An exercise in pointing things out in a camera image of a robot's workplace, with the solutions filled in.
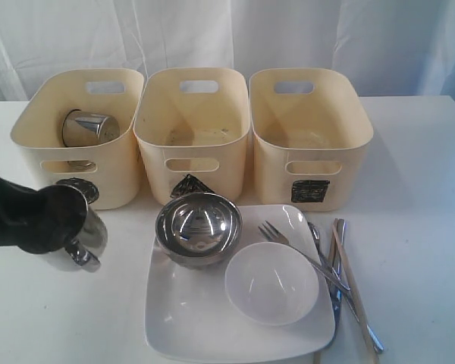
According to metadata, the cream bin with circle mark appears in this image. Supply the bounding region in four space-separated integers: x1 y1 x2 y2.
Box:
11 68 144 209

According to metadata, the steel mug with wire handle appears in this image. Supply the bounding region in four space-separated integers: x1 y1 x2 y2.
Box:
61 109 121 147

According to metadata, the white curtain backdrop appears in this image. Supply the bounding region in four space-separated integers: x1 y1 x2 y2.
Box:
0 0 455 101

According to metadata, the small steel fork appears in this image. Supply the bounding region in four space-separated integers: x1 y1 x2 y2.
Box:
257 221 352 292

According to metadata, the wooden chopstick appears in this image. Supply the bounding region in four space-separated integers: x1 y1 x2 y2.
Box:
310 224 341 363
332 219 380 363

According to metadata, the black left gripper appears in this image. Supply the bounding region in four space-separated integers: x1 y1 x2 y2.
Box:
0 177 88 254

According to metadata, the white square plate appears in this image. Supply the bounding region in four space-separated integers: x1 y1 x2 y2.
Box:
143 204 337 359

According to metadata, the cream bin with triangle mark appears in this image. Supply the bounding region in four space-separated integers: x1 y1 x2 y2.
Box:
133 67 251 205

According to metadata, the steel spoon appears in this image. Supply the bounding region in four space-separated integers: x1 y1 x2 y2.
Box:
308 218 384 354

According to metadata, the steel knife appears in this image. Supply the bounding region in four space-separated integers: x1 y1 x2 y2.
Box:
327 218 346 347

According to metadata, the stainless steel bowl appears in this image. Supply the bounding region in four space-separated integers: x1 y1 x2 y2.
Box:
155 192 243 269

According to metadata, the small white bowl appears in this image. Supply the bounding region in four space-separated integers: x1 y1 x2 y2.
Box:
224 242 319 326

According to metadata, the cream bin with square mark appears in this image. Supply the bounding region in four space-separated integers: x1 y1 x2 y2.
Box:
249 68 374 212

